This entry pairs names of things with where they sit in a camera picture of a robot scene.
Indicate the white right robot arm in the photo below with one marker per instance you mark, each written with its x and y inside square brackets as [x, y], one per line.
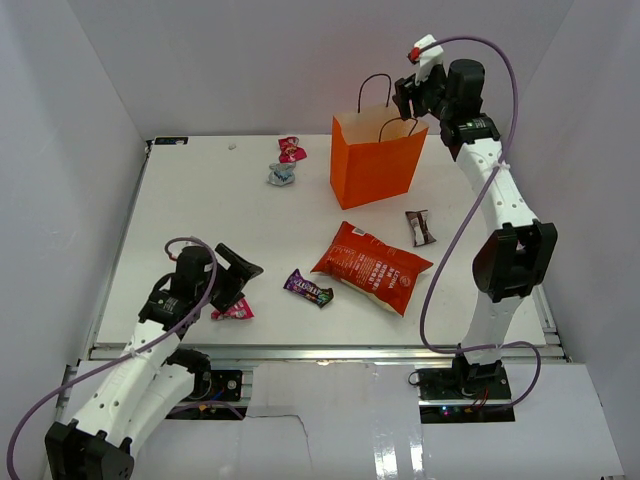
[516, 255]

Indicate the silver blue candy wrapper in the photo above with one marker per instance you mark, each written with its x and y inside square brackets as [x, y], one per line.
[281, 174]

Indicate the orange paper bag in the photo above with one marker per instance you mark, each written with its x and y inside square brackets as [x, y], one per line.
[374, 154]

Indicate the brown chocolate snack packet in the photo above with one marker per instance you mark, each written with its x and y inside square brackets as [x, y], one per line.
[417, 221]

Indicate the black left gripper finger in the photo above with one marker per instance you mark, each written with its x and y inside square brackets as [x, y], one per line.
[238, 272]
[226, 294]

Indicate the pink candy packet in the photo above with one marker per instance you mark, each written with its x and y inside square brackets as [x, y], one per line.
[239, 311]

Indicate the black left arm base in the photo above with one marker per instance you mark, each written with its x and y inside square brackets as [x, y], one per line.
[219, 385]

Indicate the aluminium front table rail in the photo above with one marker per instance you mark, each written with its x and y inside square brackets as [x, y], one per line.
[247, 358]

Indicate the white front cover board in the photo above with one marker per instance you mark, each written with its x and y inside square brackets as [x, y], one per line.
[357, 421]

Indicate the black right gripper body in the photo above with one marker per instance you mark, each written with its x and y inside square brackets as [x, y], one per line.
[436, 96]

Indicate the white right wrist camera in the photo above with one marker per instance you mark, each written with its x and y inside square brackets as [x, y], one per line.
[424, 56]

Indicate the purple M&M's packet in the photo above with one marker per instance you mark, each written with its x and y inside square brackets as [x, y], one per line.
[308, 290]

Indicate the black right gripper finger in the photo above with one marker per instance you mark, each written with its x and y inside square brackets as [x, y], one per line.
[402, 99]
[420, 106]

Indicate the red candy wrapper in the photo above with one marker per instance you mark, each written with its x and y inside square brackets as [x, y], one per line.
[290, 150]

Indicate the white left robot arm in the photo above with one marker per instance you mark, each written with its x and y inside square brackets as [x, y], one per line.
[153, 374]

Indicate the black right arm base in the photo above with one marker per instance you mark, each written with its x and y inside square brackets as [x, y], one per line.
[460, 387]

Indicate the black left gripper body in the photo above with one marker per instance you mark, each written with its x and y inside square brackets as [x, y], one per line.
[220, 283]

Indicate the large red chips bag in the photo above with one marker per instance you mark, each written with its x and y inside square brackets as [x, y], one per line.
[386, 274]

